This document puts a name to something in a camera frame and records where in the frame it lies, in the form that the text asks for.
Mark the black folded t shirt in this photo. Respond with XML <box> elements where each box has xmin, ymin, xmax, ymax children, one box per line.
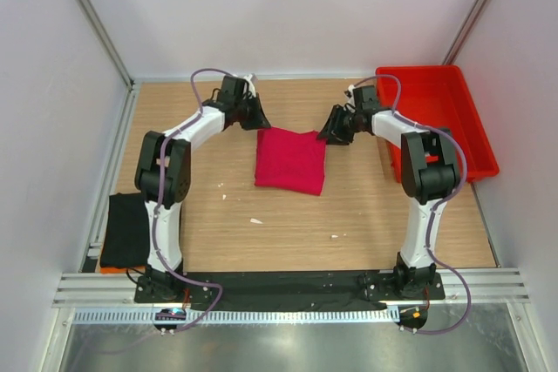
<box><xmin>99</xmin><ymin>193</ymin><xmax>150</xmax><ymax>268</ymax></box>

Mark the right aluminium corner post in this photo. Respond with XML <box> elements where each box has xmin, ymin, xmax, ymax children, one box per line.
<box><xmin>441</xmin><ymin>0</ymin><xmax>491</xmax><ymax>65</ymax></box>

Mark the slotted grey cable duct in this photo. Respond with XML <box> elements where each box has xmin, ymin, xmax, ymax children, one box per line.
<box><xmin>72</xmin><ymin>307</ymin><xmax>399</xmax><ymax>326</ymax></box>

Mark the left aluminium corner post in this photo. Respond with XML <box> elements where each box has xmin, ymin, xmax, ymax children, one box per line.
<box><xmin>75</xmin><ymin>0</ymin><xmax>134</xmax><ymax>91</ymax></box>

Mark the red plastic bin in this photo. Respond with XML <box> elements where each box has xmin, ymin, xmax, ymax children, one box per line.
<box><xmin>376</xmin><ymin>65</ymin><xmax>500</xmax><ymax>183</ymax></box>

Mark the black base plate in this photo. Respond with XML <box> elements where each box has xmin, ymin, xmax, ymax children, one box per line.
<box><xmin>134</xmin><ymin>270</ymin><xmax>446</xmax><ymax>312</ymax></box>

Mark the magenta t shirt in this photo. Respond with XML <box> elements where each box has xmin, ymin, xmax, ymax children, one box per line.
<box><xmin>255</xmin><ymin>127</ymin><xmax>326</xmax><ymax>196</ymax></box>

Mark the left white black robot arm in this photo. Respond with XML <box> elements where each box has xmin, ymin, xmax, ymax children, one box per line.
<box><xmin>134</xmin><ymin>89</ymin><xmax>270</xmax><ymax>302</ymax></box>

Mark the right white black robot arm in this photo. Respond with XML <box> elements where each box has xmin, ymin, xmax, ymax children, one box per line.
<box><xmin>317</xmin><ymin>105</ymin><xmax>466</xmax><ymax>299</ymax></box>

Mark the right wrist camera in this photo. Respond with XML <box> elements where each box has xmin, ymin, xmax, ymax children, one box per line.
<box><xmin>346</xmin><ymin>85</ymin><xmax>381</xmax><ymax>112</ymax></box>

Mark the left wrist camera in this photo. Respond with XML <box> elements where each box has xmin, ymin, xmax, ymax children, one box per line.
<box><xmin>216</xmin><ymin>74</ymin><xmax>256</xmax><ymax>106</ymax></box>

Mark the aluminium corner post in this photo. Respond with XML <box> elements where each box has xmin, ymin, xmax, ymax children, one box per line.
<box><xmin>441</xmin><ymin>0</ymin><xmax>491</xmax><ymax>65</ymax></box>
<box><xmin>75</xmin><ymin>0</ymin><xmax>134</xmax><ymax>91</ymax></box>

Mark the orange folded t shirt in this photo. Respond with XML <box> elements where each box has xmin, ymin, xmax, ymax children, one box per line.
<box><xmin>97</xmin><ymin>267</ymin><xmax>145</xmax><ymax>274</ymax></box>

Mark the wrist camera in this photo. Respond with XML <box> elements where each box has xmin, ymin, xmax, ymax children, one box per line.
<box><xmin>346</xmin><ymin>85</ymin><xmax>381</xmax><ymax>112</ymax></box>
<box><xmin>216</xmin><ymin>74</ymin><xmax>256</xmax><ymax>106</ymax></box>

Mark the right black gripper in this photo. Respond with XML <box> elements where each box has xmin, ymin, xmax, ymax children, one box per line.
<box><xmin>316</xmin><ymin>105</ymin><xmax>360</xmax><ymax>146</ymax></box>

